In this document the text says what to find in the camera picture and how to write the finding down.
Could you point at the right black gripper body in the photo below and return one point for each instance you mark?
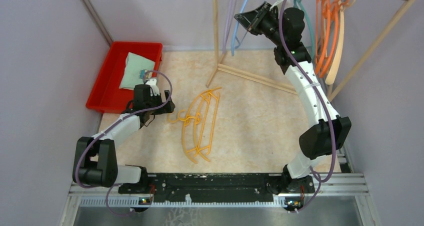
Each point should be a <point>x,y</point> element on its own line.
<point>263,22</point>

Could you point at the light blue plastic hanger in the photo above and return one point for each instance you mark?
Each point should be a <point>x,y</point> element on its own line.
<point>236,42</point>

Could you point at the lilac plastic hanger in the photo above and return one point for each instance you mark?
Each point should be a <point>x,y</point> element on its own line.
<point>228,20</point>

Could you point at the teal plastic hanger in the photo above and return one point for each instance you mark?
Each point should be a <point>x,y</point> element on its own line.
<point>312,49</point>

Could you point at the orange plastic hanger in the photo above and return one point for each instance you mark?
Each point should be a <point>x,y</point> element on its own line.
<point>334,29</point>
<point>323,19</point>

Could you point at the beige plastic hanger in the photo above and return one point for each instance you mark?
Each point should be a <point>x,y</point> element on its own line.
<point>333,70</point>

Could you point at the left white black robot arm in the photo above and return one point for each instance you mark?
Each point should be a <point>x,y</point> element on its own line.
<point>95,160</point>

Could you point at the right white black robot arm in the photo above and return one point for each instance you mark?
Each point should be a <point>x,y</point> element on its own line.
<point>327,129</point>

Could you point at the light green folded cloth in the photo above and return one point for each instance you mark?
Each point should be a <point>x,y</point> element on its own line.
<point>135,68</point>

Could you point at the red plastic tray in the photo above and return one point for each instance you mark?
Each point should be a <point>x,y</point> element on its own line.
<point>106,95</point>

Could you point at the wooden clothes rack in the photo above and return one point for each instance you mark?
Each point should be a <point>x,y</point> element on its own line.
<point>218,66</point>

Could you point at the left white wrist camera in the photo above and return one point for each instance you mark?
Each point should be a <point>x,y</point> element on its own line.
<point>152,83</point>

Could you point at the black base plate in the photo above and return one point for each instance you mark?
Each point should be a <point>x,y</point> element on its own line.
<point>218,188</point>

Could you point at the aluminium frame rail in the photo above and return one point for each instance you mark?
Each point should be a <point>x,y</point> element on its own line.
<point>339,185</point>

